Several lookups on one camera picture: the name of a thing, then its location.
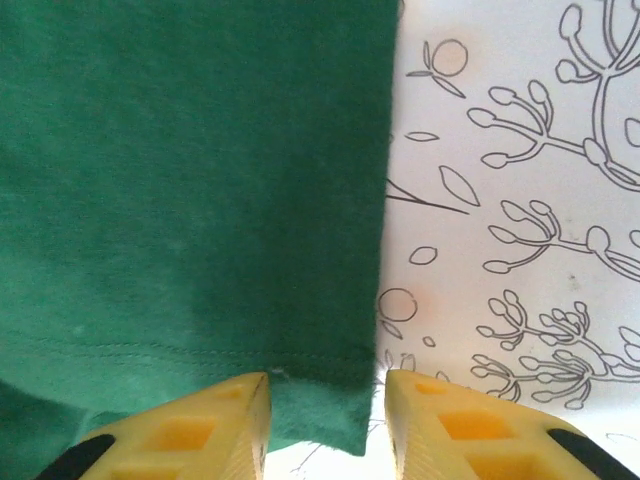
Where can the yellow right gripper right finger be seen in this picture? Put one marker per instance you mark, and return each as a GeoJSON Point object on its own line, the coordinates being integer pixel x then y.
{"type": "Point", "coordinates": [465, 435]}

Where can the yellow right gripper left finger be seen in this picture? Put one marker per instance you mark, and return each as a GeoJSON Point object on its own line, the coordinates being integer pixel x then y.
{"type": "Point", "coordinates": [210, 440]}

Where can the green t-shirt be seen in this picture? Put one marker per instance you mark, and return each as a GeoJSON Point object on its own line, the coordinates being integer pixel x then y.
{"type": "Point", "coordinates": [190, 190]}

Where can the floral printed tablecloth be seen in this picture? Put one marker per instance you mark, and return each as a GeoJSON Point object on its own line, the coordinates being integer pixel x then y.
{"type": "Point", "coordinates": [500, 250]}

